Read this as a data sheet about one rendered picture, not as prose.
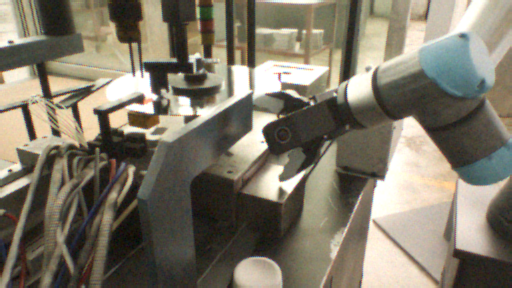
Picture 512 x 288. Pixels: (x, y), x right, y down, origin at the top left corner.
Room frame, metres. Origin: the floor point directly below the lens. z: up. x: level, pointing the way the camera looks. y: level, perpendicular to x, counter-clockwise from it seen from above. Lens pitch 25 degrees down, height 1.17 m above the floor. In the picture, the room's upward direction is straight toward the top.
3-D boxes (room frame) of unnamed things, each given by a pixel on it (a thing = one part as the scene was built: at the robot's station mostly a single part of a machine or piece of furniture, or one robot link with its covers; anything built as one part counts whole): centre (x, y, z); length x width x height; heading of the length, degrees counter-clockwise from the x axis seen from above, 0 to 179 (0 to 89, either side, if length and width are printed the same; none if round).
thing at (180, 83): (0.75, 0.11, 0.96); 0.11 x 0.11 x 0.03
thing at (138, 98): (0.57, 0.20, 0.95); 0.10 x 0.03 x 0.07; 154
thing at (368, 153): (0.86, -0.29, 0.82); 0.28 x 0.11 x 0.15; 154
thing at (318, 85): (1.02, -0.09, 0.82); 0.18 x 0.18 x 0.15; 64
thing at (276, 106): (0.63, -0.04, 0.96); 0.09 x 0.06 x 0.03; 45
